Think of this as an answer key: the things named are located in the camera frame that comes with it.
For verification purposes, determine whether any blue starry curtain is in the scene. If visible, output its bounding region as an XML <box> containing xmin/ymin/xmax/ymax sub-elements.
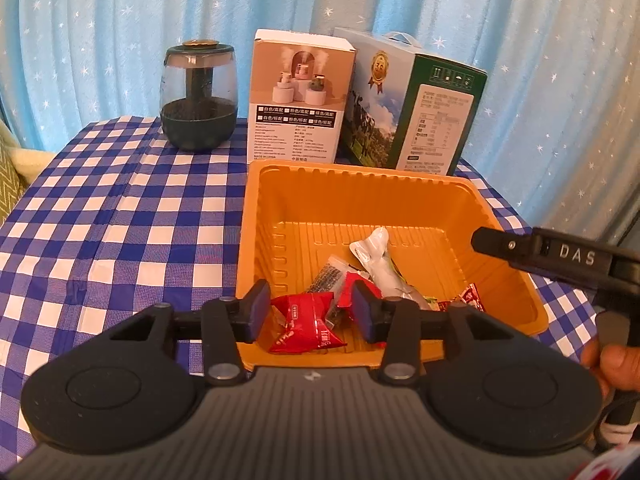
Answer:
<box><xmin>0</xmin><ymin>0</ymin><xmax>640</xmax><ymax>251</ymax></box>

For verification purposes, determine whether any red snack packet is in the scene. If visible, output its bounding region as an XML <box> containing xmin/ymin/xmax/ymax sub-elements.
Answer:
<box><xmin>269</xmin><ymin>292</ymin><xmax>348</xmax><ymax>356</ymax></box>
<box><xmin>336</xmin><ymin>271</ymin><xmax>373</xmax><ymax>311</ymax></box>

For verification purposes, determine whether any blue checked tablecloth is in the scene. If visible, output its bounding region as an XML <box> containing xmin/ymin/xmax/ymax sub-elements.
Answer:
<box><xmin>0</xmin><ymin>116</ymin><xmax>616</xmax><ymax>466</ymax></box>

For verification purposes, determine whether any grey curtain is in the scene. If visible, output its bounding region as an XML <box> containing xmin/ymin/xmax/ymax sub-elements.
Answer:
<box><xmin>602</xmin><ymin>0</ymin><xmax>640</xmax><ymax>246</ymax></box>

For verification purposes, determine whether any clear packet of dark snack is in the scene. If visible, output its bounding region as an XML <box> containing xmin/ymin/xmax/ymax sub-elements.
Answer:
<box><xmin>305</xmin><ymin>255</ymin><xmax>351</xmax><ymax>321</ymax></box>

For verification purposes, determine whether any person's right hand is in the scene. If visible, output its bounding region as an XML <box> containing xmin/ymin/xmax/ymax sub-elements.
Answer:
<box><xmin>581</xmin><ymin>342</ymin><xmax>640</xmax><ymax>403</ymax></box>

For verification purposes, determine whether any green printed carton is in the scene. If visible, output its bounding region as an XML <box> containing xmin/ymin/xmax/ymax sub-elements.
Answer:
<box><xmin>332</xmin><ymin>26</ymin><xmax>488</xmax><ymax>177</ymax></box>

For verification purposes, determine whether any red and white clothing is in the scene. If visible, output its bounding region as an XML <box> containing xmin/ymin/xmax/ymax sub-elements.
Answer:
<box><xmin>570</xmin><ymin>440</ymin><xmax>640</xmax><ymax>480</ymax></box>

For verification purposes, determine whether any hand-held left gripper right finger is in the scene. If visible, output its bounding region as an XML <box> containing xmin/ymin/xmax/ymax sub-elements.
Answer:
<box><xmin>351</xmin><ymin>280</ymin><xmax>546</xmax><ymax>387</ymax></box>

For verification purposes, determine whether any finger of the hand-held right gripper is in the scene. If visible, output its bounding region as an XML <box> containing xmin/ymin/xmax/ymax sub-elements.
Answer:
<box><xmin>471</xmin><ymin>226</ymin><xmax>535</xmax><ymax>267</ymax></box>

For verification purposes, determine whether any orange plastic tray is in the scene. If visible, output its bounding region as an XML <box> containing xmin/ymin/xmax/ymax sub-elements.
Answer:
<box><xmin>235</xmin><ymin>159</ymin><xmax>549</xmax><ymax>368</ymax></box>

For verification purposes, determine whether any dark green glass humidifier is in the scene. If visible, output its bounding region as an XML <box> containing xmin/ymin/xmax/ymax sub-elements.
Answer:
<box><xmin>159</xmin><ymin>39</ymin><xmax>238</xmax><ymax>152</ymax></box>

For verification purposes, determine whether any cream sofa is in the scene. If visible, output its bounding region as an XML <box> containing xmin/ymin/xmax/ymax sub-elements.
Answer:
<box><xmin>12</xmin><ymin>147</ymin><xmax>53</xmax><ymax>186</ymax></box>

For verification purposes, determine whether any white humidifier box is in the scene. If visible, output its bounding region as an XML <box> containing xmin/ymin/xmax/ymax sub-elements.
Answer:
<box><xmin>247</xmin><ymin>29</ymin><xmax>358</xmax><ymax>166</ymax></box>

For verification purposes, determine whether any green snack packet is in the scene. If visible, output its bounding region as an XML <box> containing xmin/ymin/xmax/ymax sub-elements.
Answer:
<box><xmin>348</xmin><ymin>226</ymin><xmax>436</xmax><ymax>311</ymax></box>

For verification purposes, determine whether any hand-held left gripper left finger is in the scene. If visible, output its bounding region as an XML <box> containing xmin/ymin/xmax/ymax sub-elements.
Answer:
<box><xmin>77</xmin><ymin>279</ymin><xmax>273</xmax><ymax>387</ymax></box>

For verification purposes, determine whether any green zigzag pillow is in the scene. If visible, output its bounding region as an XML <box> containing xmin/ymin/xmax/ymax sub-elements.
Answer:
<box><xmin>0</xmin><ymin>122</ymin><xmax>28</xmax><ymax>226</ymax></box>

